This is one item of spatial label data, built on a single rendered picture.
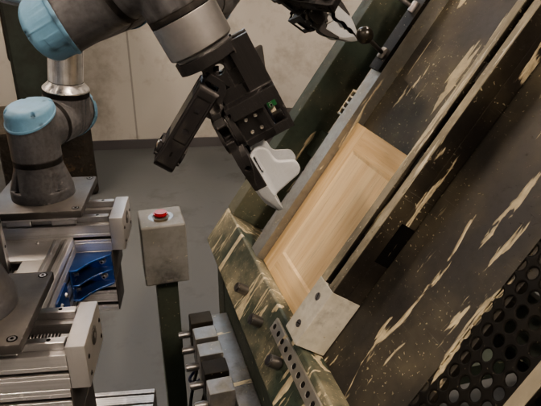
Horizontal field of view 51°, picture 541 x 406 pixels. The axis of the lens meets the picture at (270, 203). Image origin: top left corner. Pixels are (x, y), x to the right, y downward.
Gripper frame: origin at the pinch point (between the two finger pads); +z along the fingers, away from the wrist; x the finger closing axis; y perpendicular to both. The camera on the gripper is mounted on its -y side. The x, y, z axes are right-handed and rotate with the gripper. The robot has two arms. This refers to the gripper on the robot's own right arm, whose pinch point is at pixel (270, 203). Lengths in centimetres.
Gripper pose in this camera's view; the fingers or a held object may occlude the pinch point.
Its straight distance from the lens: 70.3
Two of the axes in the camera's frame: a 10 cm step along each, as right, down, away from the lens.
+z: 4.6, 7.9, 4.1
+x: -1.1, -4.1, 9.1
